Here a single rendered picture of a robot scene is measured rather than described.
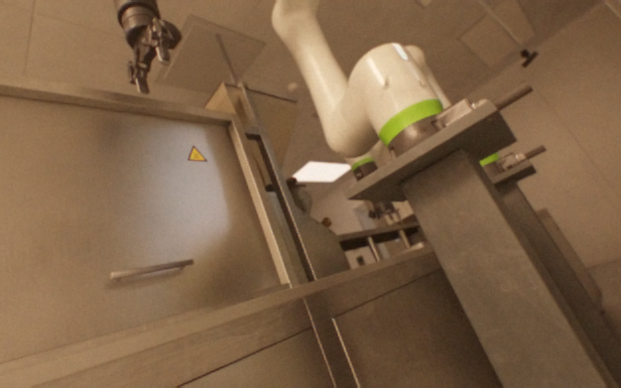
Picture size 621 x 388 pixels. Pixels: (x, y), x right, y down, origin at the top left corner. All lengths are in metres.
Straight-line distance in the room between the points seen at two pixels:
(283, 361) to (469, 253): 0.33
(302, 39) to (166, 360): 0.78
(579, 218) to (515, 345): 4.69
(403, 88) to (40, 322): 0.70
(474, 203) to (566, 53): 4.97
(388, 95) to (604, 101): 4.76
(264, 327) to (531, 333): 0.38
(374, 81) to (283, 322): 0.46
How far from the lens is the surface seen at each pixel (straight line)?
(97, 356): 0.44
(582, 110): 5.32
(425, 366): 0.83
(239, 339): 0.52
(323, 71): 0.87
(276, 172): 0.98
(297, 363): 0.57
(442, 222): 0.59
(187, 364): 0.48
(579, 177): 5.24
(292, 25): 0.98
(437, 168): 0.59
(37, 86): 0.82
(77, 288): 0.66
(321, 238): 1.09
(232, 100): 1.13
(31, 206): 0.71
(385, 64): 0.68
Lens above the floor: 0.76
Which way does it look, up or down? 20 degrees up
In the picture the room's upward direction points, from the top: 21 degrees counter-clockwise
